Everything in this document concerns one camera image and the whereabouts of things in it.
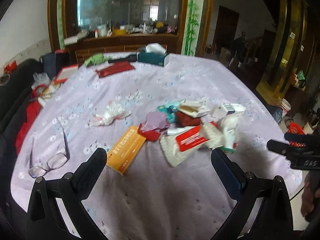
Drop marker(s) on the red white flat box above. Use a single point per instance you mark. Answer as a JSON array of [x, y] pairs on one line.
[[65, 73]]

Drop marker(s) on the green cloth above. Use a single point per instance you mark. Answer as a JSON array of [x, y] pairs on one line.
[[96, 60]]

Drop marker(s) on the red and white package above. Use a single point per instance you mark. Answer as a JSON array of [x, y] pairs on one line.
[[178, 147]]

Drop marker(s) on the red cloth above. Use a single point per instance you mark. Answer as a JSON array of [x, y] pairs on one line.
[[32, 112]]

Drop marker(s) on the teal tissue box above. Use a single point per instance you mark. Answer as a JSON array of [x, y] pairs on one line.
[[153, 53]]

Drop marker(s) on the teal tissue pack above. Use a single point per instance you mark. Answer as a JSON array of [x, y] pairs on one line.
[[170, 110]]

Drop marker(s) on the purple floral bed sheet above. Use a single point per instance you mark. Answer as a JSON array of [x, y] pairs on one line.
[[153, 200]]

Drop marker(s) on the white blue medicine box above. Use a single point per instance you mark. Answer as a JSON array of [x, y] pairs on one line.
[[227, 109]]

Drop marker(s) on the eyeglasses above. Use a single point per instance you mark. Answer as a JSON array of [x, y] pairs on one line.
[[48, 152]]

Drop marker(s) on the long white cardboard box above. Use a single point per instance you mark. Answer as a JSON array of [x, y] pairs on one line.
[[194, 109]]

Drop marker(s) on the black remote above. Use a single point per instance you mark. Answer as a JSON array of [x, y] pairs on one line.
[[129, 58]]

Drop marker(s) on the dark red snack wrapper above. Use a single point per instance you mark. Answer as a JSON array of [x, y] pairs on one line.
[[184, 120]]

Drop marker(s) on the white plastic bucket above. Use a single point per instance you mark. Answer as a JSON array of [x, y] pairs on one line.
[[285, 106]]

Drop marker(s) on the white spray bottle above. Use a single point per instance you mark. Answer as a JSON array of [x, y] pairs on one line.
[[228, 125]]

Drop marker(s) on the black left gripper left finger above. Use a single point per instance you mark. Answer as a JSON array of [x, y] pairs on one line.
[[44, 219]]

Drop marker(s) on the white plastic bag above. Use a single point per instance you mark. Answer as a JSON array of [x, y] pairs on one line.
[[113, 111]]

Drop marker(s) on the wooden headboard cabinet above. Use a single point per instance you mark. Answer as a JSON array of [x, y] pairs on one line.
[[85, 48]]

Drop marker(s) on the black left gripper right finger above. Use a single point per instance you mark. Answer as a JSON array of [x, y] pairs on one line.
[[262, 210]]

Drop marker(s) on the orange medicine box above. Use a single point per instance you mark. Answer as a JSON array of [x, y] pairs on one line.
[[125, 150]]

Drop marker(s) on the purple and red wrapper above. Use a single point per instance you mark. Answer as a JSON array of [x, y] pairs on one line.
[[153, 125]]

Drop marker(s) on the red mesh trash basket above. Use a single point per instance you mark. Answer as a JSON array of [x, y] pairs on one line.
[[294, 128]]

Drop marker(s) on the person's right hand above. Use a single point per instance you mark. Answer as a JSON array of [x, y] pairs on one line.
[[308, 197]]

